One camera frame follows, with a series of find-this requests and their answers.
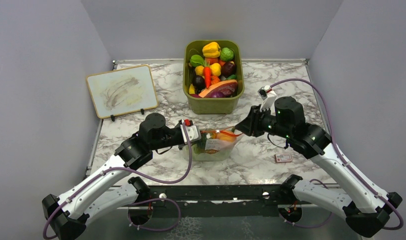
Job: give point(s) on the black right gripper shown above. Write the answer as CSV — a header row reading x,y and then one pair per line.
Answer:
x,y
250,125

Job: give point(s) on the peach toy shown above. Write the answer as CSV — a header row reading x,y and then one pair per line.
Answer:
x,y
226,135

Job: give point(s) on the clear zip bag orange zipper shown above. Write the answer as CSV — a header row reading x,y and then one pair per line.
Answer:
x,y
223,154

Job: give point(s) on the orange spiky pineapple toy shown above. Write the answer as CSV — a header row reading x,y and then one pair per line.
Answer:
x,y
207,145

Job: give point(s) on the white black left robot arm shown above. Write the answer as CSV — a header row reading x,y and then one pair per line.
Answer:
x,y
117,182

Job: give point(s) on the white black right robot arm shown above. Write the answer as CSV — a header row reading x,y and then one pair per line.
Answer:
x,y
365,207

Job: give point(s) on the green plastic bin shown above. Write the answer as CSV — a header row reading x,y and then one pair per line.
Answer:
x,y
212,105

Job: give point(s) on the small red white card box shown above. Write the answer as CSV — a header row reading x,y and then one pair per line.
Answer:
x,y
283,158

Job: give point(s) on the purple eggplant toy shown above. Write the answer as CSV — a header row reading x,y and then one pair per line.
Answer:
x,y
216,94

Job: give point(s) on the dark red plum toy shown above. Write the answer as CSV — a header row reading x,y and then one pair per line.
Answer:
x,y
228,69

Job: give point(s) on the yellow lemon toy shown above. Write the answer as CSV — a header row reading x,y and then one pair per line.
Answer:
x,y
215,69
199,70

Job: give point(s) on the orange carrot toy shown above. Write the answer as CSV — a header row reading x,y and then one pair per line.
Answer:
x,y
207,73

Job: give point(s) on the green broccoli toy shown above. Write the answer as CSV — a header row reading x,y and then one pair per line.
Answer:
x,y
226,54

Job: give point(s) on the yellow bell pepper toy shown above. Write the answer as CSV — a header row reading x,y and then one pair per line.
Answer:
x,y
211,50

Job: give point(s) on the green pepper toy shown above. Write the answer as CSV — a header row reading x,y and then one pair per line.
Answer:
x,y
196,60

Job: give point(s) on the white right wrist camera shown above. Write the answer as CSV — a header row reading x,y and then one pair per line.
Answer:
x,y
268,96

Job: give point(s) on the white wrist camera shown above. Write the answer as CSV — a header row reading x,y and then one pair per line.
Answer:
x,y
268,96
190,132

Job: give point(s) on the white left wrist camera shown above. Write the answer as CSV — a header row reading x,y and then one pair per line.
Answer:
x,y
190,132

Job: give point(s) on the black metal base rail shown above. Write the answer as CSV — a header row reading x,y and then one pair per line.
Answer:
x,y
206,201

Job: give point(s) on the small whiteboard with wooden frame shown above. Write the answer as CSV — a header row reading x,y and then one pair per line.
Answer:
x,y
122,91

